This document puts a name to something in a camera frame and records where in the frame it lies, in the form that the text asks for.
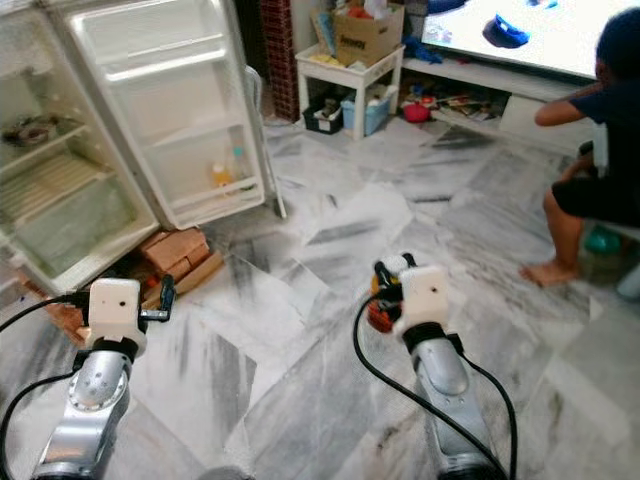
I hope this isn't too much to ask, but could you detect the white fridge door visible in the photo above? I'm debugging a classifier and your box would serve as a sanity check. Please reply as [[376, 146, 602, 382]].
[[60, 0, 286, 233]]

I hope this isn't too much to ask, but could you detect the white small fridge cabinet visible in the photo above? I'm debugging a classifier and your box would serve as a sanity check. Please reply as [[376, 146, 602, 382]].
[[0, 5, 161, 299]]

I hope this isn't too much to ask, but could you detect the orange brick stack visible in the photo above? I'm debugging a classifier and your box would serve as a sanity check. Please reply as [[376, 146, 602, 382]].
[[140, 228, 211, 286], [15, 280, 91, 346]]

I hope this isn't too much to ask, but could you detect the clear crisper drawer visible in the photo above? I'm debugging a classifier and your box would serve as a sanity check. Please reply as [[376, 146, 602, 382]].
[[15, 180, 141, 273]]

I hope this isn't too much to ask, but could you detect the small orange drink bottle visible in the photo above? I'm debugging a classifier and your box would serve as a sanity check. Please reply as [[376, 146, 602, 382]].
[[212, 165, 234, 193]]

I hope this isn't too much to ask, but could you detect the clear bottle with green cap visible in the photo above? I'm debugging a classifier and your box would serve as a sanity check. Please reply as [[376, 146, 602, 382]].
[[231, 146, 247, 189]]

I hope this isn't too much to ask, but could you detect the blue storage bin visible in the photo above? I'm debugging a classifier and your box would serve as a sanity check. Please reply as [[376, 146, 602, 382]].
[[342, 88, 394, 137]]

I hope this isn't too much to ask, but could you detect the red bowl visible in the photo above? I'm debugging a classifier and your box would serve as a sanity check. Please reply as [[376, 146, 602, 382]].
[[403, 99, 433, 124]]

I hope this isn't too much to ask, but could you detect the black storage basket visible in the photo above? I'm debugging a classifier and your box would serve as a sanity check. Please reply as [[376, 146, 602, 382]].
[[303, 98, 344, 134]]

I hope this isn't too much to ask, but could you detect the teal plastic object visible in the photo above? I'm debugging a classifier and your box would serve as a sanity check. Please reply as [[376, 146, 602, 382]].
[[588, 225, 623, 256]]

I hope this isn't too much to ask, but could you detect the white TV bench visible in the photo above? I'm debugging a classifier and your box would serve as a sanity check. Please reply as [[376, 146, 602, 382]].
[[400, 58, 601, 156]]

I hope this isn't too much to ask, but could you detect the dark bowl of food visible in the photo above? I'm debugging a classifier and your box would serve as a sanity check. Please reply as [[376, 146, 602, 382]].
[[8, 115, 61, 149]]

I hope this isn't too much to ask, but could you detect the child in dark clothes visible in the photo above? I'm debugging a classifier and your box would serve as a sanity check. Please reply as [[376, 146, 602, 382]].
[[520, 8, 640, 289]]

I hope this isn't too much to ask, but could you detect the white side table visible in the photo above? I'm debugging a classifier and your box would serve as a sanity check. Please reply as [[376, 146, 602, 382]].
[[295, 42, 404, 139]]

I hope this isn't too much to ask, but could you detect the brown cardboard box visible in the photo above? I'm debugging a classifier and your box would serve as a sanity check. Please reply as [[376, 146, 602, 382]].
[[332, 5, 406, 69]]

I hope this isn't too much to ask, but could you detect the red brick pillar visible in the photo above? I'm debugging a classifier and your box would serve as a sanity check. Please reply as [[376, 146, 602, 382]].
[[257, 0, 296, 123]]

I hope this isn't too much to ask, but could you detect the flat screen television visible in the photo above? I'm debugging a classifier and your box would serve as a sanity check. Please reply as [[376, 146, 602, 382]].
[[422, 0, 640, 81]]

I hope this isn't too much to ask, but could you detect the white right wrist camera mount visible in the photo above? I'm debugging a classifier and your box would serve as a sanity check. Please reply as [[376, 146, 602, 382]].
[[395, 265, 451, 341]]

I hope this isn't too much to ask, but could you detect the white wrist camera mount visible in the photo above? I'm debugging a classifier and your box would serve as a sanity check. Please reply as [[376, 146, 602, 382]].
[[87, 278, 143, 346], [395, 265, 451, 341]]

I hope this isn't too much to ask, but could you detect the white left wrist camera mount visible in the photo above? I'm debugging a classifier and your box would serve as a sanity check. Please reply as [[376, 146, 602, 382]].
[[87, 278, 143, 346]]

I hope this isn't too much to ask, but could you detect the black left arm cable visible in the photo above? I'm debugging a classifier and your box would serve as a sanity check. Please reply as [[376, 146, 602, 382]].
[[0, 372, 81, 480], [0, 290, 91, 334]]

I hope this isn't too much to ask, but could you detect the white wire fridge shelf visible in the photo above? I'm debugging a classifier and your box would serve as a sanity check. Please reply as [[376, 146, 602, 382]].
[[0, 155, 116, 226]]

